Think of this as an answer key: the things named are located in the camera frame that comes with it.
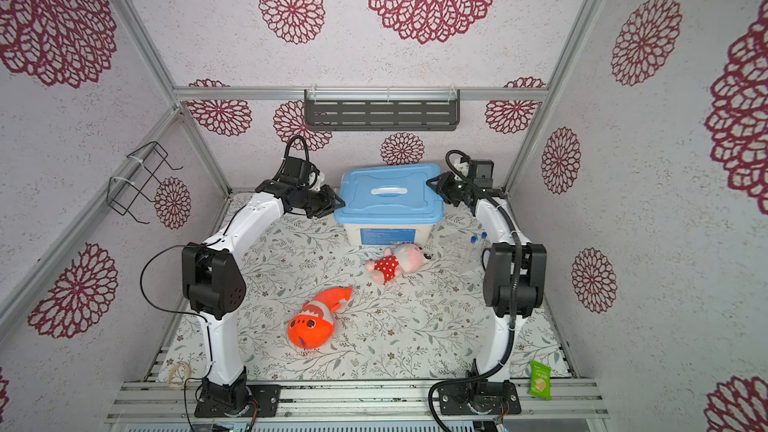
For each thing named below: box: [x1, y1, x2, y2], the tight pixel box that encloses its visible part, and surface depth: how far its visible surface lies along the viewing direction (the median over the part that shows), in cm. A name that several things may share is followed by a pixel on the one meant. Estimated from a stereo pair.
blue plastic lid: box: [334, 163, 445, 225], surface depth 92 cm
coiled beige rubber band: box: [168, 361, 191, 391], surface depth 79 cm
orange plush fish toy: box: [287, 286, 353, 351], surface depth 80 cm
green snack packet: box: [529, 360, 552, 400], surface depth 78 cm
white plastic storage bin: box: [343, 223, 433, 247], surface depth 98 cm
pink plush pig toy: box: [366, 243, 433, 285], surface depth 94 cm
